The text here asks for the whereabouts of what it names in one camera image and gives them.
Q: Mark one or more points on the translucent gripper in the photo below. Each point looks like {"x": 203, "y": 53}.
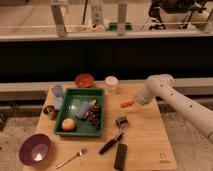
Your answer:
{"x": 136, "y": 104}

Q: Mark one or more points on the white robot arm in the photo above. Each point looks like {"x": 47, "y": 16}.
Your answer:
{"x": 162, "y": 86}

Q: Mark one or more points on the white paper cup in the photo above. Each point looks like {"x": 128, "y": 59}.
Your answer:
{"x": 111, "y": 82}

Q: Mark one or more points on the dark grape bunch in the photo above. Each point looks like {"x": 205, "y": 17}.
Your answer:
{"x": 93, "y": 116}

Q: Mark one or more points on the blue sponge block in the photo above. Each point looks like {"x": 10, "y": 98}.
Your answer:
{"x": 82, "y": 110}

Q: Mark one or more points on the black rectangular block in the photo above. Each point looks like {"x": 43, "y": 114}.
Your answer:
{"x": 120, "y": 157}

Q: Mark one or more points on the orange bowl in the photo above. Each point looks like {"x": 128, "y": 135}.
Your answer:
{"x": 84, "y": 81}

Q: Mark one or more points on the green plastic tray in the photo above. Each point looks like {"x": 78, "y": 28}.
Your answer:
{"x": 73, "y": 98}

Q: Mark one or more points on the peach fruit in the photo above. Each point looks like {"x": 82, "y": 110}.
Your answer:
{"x": 68, "y": 124}

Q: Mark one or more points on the metal fork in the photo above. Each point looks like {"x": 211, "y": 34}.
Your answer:
{"x": 81, "y": 152}

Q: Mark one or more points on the green box on shelf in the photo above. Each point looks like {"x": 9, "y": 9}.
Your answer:
{"x": 113, "y": 26}

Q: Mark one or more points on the light blue cup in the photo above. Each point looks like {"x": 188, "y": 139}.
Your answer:
{"x": 57, "y": 91}

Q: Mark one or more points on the dark robot in background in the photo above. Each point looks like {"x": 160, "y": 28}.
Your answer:
{"x": 177, "y": 14}

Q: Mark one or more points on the purple bowl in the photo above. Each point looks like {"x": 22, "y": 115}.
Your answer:
{"x": 34, "y": 149}

